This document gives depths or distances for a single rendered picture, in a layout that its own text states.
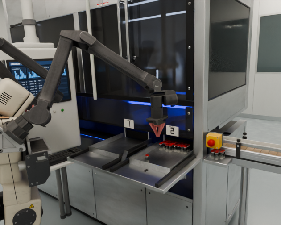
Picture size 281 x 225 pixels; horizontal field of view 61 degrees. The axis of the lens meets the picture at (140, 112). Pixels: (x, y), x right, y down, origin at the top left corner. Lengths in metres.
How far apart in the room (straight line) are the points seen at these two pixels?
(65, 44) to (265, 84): 5.20
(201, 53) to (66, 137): 1.15
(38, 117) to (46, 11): 1.35
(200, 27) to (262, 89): 4.72
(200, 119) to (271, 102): 4.66
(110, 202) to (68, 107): 0.83
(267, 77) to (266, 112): 0.76
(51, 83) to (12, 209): 0.63
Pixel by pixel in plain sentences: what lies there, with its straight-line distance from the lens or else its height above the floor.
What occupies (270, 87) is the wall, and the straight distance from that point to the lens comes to 5.92.
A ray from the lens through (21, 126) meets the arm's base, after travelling 1.06.
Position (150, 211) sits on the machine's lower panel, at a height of 0.40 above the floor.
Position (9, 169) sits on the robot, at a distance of 1.30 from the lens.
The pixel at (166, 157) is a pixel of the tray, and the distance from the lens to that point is 1.43.
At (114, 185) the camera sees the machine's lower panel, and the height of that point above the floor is 0.50.
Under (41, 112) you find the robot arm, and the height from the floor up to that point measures 1.26.
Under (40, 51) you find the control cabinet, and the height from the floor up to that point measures 1.53.
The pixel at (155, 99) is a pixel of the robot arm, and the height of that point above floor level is 1.27.
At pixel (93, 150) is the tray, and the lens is 1.57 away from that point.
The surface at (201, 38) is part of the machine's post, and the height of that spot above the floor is 1.54.
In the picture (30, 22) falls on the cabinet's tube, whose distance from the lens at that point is 1.82.
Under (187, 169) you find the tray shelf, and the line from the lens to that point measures 1.30.
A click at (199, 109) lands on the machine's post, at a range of 1.35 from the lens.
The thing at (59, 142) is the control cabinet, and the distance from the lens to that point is 1.87.
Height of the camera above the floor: 1.45
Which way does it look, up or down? 13 degrees down
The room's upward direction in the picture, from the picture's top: 2 degrees counter-clockwise
